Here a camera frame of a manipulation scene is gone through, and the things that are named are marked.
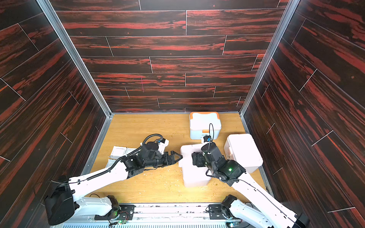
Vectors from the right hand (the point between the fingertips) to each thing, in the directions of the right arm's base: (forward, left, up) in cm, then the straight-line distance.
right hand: (201, 152), depth 75 cm
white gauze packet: (+8, +55, -17) cm, 58 cm away
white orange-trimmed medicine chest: (+25, -4, -5) cm, 26 cm away
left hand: (-4, +11, -1) cm, 12 cm away
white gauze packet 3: (0, +58, -18) cm, 61 cm away
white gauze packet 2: (+9, +47, -17) cm, 51 cm away
